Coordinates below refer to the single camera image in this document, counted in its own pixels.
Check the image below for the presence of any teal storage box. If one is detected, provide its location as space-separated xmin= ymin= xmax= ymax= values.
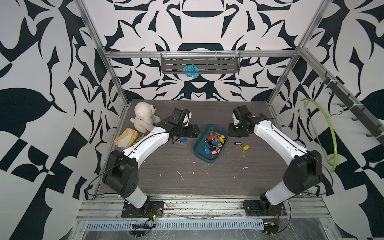
xmin=193 ymin=125 xmax=228 ymax=164

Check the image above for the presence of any white cable duct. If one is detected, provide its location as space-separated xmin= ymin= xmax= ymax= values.
xmin=86 ymin=219 xmax=264 ymax=231

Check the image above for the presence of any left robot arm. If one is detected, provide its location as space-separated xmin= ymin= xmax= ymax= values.
xmin=102 ymin=108 xmax=200 ymax=209

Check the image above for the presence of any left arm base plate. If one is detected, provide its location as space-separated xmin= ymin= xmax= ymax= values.
xmin=121 ymin=201 xmax=164 ymax=219

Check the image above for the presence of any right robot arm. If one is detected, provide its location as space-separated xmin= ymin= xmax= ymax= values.
xmin=229 ymin=105 xmax=323 ymax=211

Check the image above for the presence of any yellow tissue pack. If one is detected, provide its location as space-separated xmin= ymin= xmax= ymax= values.
xmin=114 ymin=128 xmax=139 ymax=149

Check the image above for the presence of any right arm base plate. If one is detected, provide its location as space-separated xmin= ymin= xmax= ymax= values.
xmin=242 ymin=200 xmax=287 ymax=217

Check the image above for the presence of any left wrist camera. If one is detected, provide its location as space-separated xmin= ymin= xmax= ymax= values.
xmin=183 ymin=112 xmax=192 ymax=126

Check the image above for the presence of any grey slotted wall shelf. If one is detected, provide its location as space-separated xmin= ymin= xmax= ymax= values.
xmin=160 ymin=52 xmax=241 ymax=74

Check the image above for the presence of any white teddy bear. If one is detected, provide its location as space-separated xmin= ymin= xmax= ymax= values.
xmin=130 ymin=102 xmax=161 ymax=134

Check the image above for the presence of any yellow tag key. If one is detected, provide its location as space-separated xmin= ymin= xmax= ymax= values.
xmin=242 ymin=145 xmax=250 ymax=152

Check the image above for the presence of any green hoop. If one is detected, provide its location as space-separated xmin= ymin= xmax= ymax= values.
xmin=301 ymin=98 xmax=339 ymax=174

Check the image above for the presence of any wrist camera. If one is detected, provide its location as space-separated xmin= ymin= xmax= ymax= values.
xmin=183 ymin=112 xmax=192 ymax=126
xmin=233 ymin=117 xmax=239 ymax=125

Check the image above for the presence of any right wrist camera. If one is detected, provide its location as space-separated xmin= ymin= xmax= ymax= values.
xmin=233 ymin=117 xmax=239 ymax=125

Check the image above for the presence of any dark wall hook rail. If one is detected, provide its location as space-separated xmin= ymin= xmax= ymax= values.
xmin=322 ymin=71 xmax=384 ymax=145

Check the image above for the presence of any teal scrunchie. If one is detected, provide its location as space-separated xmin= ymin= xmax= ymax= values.
xmin=183 ymin=65 xmax=199 ymax=79

